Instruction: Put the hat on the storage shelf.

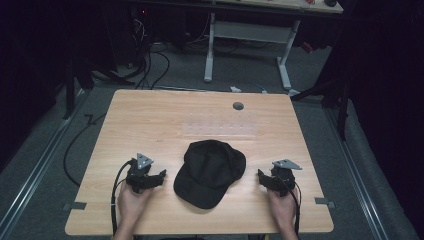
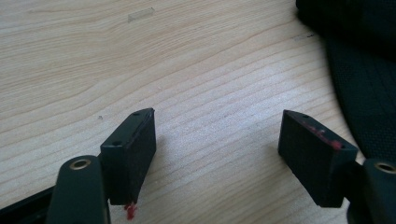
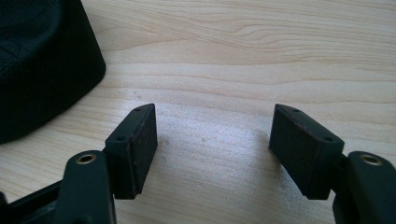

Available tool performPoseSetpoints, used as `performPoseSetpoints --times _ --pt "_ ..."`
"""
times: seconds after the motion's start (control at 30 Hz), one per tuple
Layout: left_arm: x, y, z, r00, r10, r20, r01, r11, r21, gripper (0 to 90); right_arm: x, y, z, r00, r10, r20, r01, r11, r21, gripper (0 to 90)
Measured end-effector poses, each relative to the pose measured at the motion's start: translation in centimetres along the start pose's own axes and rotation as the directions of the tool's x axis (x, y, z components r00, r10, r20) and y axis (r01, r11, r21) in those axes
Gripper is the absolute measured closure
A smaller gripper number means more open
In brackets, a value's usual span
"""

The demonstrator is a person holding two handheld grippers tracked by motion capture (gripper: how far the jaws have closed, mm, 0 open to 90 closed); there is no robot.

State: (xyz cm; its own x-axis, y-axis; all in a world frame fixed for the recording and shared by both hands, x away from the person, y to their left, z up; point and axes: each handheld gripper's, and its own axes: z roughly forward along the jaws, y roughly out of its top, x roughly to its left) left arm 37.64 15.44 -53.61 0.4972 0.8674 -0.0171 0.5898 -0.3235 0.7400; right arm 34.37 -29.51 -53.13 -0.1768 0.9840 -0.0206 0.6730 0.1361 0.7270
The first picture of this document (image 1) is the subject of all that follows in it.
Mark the metal floor rail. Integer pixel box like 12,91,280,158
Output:
324,107,392,240
0,89,90,234

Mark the bundle of black floor cables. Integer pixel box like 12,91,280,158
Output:
126,9,171,91

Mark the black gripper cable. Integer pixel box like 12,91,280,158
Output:
110,159,134,237
273,173,302,236

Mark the white metal frame desk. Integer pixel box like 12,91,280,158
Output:
186,0,344,92

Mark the grey tape strip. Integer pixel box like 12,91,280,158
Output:
314,197,337,210
63,201,88,212

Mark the black baseball cap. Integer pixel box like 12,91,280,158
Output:
173,139,247,210

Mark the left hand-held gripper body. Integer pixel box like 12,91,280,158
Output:
125,152,158,195

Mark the clear tape patch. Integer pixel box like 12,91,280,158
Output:
182,113,259,138

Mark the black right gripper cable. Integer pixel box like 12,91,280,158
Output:
273,173,302,236

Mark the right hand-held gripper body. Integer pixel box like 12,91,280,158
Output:
268,158,303,198

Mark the black metal stand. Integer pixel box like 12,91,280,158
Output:
290,74,352,142
62,54,136,120

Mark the black floor cable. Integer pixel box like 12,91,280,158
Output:
62,112,108,188

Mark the person's right hand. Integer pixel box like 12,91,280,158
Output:
267,187,300,232

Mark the person's left hand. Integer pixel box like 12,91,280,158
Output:
116,180,155,232

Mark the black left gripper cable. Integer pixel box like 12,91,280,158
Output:
110,159,134,237

